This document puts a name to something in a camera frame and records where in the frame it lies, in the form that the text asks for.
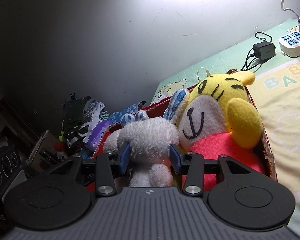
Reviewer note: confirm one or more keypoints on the black gauge device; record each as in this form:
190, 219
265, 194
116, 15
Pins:
10, 164

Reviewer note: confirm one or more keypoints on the pile of dark clothes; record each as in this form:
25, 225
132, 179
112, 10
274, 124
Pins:
80, 117

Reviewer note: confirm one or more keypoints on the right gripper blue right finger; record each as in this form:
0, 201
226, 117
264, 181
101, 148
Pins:
191, 165

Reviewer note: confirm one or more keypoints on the blue checkered cloth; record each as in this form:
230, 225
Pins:
117, 116

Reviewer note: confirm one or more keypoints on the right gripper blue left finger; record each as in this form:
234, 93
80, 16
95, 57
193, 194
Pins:
110, 166

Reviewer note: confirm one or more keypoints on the pink bunny plush toy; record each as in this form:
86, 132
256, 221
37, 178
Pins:
150, 140

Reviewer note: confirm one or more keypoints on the black power adapter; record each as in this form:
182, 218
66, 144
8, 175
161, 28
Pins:
264, 50

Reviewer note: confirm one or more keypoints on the cartoon baby blanket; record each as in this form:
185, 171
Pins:
276, 94

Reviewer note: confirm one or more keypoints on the yellow tiger plush toy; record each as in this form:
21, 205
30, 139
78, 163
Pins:
219, 119

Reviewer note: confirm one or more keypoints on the white power strip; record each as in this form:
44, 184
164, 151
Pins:
290, 43

